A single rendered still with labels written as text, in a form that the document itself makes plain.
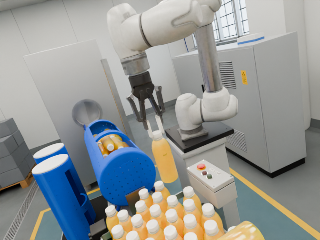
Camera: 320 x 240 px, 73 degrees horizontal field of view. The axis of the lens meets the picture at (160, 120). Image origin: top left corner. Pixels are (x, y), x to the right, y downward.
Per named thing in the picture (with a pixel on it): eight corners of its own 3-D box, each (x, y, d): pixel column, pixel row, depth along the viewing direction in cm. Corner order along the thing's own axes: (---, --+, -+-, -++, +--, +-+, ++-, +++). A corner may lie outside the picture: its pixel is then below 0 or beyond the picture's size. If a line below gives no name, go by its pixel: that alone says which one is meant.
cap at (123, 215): (117, 222, 79) (115, 218, 79) (120, 214, 83) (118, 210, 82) (127, 220, 79) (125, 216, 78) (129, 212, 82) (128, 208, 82)
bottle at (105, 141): (112, 140, 152) (117, 148, 136) (103, 145, 150) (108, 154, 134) (107, 132, 150) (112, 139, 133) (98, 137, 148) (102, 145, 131)
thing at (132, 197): (150, 205, 108) (143, 184, 104) (152, 207, 106) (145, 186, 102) (132, 215, 105) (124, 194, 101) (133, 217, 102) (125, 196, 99)
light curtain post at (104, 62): (150, 188, 281) (105, 58, 230) (151, 190, 276) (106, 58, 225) (145, 190, 279) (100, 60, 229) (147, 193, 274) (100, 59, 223)
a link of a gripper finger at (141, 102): (144, 90, 73) (140, 91, 73) (147, 122, 76) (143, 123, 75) (140, 89, 77) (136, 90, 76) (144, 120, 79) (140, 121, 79)
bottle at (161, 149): (159, 177, 89) (146, 137, 83) (174, 170, 90) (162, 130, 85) (165, 185, 82) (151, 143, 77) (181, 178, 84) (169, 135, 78)
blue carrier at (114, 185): (123, 142, 192) (110, 114, 183) (164, 187, 113) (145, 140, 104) (93, 157, 183) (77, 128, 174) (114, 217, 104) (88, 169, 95)
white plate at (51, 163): (37, 176, 153) (38, 177, 153) (73, 156, 170) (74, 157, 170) (27, 168, 173) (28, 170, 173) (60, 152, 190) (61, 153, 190)
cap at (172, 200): (165, 203, 82) (165, 199, 81) (174, 197, 83) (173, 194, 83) (171, 207, 78) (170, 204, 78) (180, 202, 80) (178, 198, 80)
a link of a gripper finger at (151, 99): (142, 89, 77) (145, 87, 77) (156, 115, 81) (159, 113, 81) (145, 89, 73) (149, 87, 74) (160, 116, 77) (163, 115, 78)
